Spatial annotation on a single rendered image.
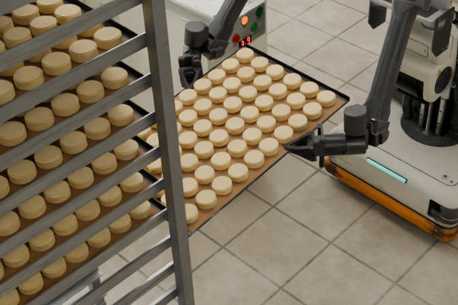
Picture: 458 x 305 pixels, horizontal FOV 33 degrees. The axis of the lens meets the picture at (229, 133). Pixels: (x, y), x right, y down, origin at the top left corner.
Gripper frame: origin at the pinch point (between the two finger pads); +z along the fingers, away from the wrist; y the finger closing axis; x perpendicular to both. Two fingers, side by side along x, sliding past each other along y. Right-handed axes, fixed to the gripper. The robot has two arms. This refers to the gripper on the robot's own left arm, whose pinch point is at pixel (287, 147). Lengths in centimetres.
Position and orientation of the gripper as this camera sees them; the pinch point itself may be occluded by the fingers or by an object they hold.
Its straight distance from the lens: 196.9
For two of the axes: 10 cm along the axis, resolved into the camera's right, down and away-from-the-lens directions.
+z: -10.0, 0.6, 0.7
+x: 0.1, -7.0, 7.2
